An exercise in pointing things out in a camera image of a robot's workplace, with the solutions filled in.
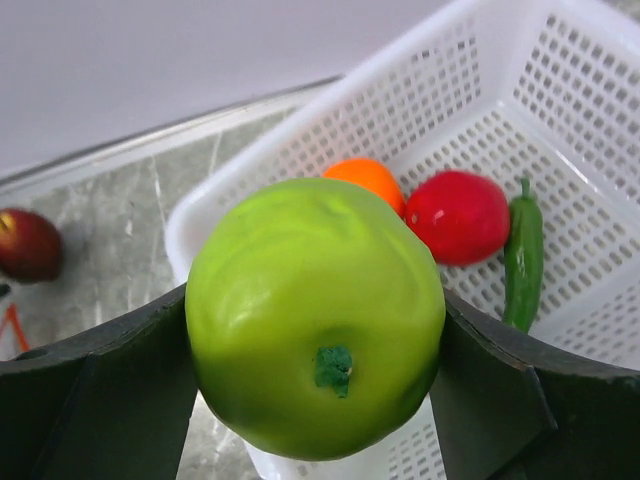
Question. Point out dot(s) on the green fake apple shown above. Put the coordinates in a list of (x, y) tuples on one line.
[(314, 316)]

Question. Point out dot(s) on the white perforated rectangular basket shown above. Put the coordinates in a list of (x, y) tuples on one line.
[(547, 90)]

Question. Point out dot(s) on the clear orange zip top bag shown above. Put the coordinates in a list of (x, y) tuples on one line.
[(13, 339)]

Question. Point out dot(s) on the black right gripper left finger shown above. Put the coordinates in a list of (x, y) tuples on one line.
[(112, 402)]

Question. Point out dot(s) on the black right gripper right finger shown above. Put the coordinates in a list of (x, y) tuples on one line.
[(508, 406)]

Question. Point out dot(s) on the dark red fake apple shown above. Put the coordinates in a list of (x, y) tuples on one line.
[(31, 247)]

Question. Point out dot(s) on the orange fake tangerine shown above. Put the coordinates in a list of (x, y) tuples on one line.
[(371, 175)]

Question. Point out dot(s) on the green fake chili pepper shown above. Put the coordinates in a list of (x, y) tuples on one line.
[(523, 260)]

